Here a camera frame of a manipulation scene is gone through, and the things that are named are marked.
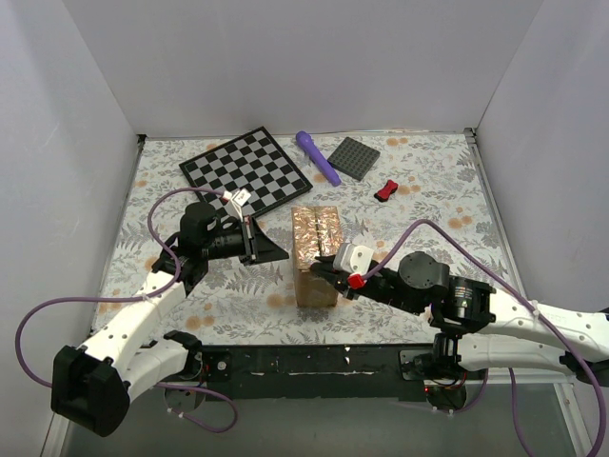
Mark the dark grey studded plate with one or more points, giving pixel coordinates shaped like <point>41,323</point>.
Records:
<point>353,158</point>

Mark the purple cylindrical handle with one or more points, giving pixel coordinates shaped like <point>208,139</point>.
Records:
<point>306,143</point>

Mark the black white checkerboard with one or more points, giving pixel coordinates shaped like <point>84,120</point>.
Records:
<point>253,161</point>

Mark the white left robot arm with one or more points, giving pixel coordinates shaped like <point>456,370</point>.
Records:
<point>94,384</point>

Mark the red black utility knife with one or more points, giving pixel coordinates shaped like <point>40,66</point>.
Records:
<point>389,188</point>

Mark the brown taped cardboard box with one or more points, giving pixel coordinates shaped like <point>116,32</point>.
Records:
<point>316,232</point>

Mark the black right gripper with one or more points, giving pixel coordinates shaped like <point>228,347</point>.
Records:
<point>343,277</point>

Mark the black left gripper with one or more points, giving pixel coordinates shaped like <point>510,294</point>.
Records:
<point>250,241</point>

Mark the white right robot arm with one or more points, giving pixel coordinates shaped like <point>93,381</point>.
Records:
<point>528,335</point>

